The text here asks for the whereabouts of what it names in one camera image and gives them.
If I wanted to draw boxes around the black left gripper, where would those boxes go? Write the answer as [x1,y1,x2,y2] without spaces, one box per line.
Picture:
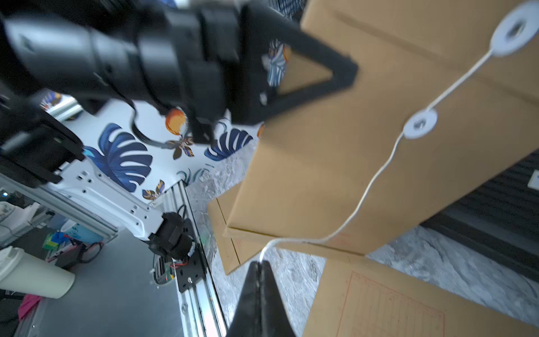
[138,2,359,143]

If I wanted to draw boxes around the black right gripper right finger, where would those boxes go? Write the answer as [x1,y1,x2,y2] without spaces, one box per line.
[259,261,296,337]

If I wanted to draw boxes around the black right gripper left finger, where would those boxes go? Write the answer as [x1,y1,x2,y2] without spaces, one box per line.
[227,262,261,337]

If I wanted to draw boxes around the brown kraft file bag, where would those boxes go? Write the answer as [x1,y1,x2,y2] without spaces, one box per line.
[207,183,263,275]

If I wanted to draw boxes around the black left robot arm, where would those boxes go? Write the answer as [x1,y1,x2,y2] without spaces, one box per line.
[1,1,359,261]

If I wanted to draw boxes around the brown file bag stack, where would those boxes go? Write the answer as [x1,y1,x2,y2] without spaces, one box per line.
[303,258,538,336]

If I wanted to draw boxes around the white paper cup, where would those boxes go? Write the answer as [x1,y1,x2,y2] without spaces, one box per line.
[1,247,76,299]

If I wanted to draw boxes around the black plastic tool case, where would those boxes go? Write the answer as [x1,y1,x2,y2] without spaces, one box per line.
[422,152,538,281]

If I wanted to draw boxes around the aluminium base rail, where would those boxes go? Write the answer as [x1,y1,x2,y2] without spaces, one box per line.
[161,181,228,336]

